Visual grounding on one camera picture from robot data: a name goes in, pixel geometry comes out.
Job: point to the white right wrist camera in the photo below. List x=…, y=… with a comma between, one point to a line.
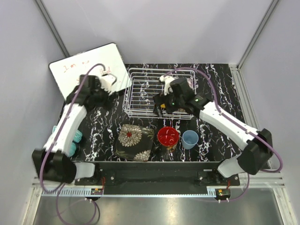
x=167, y=79

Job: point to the red bowl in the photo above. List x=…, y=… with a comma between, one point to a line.
x=168, y=138

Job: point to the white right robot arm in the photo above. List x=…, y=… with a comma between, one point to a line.
x=255, y=145

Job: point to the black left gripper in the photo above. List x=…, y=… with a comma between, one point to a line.
x=106, y=101

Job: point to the black floral square plate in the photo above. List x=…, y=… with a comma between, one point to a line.
x=134, y=143

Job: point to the white wire dish rack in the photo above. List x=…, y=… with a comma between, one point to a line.
x=145, y=84

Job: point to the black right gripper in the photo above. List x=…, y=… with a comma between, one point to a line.
x=161, y=99

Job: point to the teal cat ear headphones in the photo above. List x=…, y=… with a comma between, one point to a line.
x=77, y=138

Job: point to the light blue plastic cup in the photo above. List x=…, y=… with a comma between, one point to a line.
x=189, y=139

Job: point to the white whiteboard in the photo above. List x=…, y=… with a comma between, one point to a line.
x=67, y=71

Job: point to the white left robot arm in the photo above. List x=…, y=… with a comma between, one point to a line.
x=52, y=162

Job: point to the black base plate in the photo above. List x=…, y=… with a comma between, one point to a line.
x=157, y=178

